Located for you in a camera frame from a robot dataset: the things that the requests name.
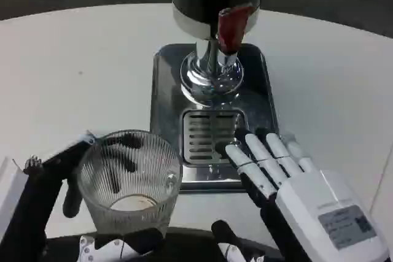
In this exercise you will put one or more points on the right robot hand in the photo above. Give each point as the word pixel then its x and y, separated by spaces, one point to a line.
pixel 307 200

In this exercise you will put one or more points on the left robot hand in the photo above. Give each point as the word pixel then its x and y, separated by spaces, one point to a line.
pixel 27 213

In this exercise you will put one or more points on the clear ribbed glass cup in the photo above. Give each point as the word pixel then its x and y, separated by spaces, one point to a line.
pixel 129 210

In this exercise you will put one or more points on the black robot torso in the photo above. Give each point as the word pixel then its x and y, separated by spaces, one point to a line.
pixel 190 243

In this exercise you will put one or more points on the slotted steel drain grid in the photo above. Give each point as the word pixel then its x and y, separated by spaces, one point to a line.
pixel 199 133

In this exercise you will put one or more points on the steel drip tray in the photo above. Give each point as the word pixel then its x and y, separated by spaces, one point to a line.
pixel 165 96

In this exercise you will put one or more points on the red tap lever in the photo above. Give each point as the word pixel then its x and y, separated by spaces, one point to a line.
pixel 232 30

